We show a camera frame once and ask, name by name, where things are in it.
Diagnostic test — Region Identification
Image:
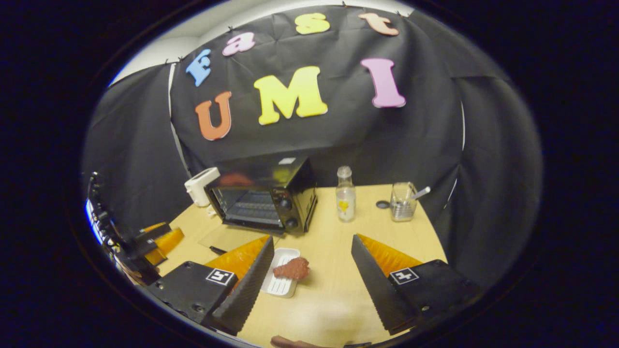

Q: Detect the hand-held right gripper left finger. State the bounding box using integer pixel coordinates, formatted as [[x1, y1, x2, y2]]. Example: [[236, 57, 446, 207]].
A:
[[145, 235, 275, 336]]

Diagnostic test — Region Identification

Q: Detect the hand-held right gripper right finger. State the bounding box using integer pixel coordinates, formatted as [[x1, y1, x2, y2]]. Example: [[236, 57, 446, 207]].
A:
[[351, 234, 484, 335]]

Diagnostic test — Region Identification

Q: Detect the brown meat piece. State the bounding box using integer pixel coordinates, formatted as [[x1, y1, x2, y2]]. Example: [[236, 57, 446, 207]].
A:
[[273, 257, 310, 281]]

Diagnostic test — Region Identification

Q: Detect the black electric oven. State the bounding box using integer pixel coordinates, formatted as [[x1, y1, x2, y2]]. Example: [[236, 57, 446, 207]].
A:
[[198, 155, 318, 255]]

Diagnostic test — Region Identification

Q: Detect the white ribbed dish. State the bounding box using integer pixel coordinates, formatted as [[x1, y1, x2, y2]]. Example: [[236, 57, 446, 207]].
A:
[[260, 247, 301, 298]]

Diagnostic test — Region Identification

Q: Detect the white toaster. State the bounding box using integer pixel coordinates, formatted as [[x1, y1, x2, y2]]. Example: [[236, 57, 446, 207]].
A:
[[184, 167, 221, 207]]

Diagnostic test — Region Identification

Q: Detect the clear glass cup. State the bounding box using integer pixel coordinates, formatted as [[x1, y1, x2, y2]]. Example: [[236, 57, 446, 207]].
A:
[[390, 182, 417, 222]]

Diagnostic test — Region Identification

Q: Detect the clear glass bottle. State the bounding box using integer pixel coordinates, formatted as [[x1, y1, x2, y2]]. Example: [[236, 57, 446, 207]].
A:
[[336, 166, 356, 223]]

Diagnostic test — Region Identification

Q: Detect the black backdrop cloth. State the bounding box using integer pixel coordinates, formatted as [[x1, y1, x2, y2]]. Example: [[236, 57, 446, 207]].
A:
[[82, 5, 542, 286]]

